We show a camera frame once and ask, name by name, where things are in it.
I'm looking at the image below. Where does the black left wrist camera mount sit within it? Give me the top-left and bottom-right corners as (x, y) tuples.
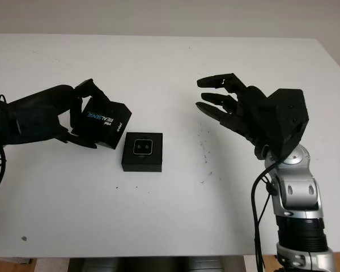
(1, 106), (66, 146)

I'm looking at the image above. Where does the small silver depth camera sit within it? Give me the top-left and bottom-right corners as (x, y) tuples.
(133, 138), (153, 156)

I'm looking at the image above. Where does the black box base with insert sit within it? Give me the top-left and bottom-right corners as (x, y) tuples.
(121, 131), (163, 173)

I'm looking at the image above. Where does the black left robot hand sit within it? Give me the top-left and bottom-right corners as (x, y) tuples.
(4, 78), (112, 149)

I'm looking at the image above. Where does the black RealSense box lid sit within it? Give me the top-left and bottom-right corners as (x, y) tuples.
(78, 95), (133, 150)

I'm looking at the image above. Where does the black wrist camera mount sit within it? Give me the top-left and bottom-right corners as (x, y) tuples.
(267, 88), (309, 162)
(1, 106), (66, 146)

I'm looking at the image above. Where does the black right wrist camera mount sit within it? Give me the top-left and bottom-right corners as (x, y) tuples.
(267, 88), (309, 162)

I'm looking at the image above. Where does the dark grey robot torso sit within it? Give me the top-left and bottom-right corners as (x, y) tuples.
(67, 256), (244, 272)

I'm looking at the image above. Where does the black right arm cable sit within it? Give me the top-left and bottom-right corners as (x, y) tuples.
(251, 158), (281, 272)

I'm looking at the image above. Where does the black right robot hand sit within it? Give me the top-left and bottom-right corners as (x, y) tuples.
(195, 72), (277, 162)

